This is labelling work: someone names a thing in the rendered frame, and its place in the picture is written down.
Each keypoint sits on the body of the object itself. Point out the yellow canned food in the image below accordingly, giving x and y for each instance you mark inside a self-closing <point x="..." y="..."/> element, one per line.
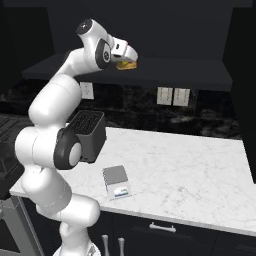
<point x="127" y="66"/>

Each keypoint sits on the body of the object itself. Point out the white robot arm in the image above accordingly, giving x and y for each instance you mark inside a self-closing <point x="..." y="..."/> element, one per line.
<point x="50" y="100"/>

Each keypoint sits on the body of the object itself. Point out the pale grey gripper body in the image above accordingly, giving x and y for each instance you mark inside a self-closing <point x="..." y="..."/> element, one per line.
<point x="130" y="54"/>

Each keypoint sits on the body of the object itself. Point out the grey digital scale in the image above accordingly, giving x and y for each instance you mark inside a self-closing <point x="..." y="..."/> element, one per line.
<point x="115" y="176"/>

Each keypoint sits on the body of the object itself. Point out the dark cabinet door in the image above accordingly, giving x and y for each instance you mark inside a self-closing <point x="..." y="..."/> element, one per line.
<point x="23" y="40"/>
<point x="243" y="83"/>

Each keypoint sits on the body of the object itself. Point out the dark open wall cabinet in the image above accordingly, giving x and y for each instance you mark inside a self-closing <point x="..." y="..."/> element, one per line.
<point x="173" y="71"/>

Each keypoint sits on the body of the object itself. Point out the dark drawer front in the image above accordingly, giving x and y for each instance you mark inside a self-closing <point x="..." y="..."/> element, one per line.
<point x="236" y="245"/>
<point x="140" y="240"/>

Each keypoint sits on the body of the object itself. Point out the black and steel stove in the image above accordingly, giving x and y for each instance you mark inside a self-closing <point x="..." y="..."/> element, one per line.
<point x="8" y="146"/>

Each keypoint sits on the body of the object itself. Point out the dark grey toaster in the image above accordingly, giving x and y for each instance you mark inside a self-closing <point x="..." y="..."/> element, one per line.
<point x="90" y="133"/>

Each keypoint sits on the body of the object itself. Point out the white wall outlet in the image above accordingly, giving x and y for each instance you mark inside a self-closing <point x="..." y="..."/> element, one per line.
<point x="181" y="97"/>
<point x="164" y="96"/>
<point x="87" y="90"/>

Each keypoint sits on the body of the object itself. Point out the dark cupboard door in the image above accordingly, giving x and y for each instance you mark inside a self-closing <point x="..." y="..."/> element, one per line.
<point x="106" y="223"/>

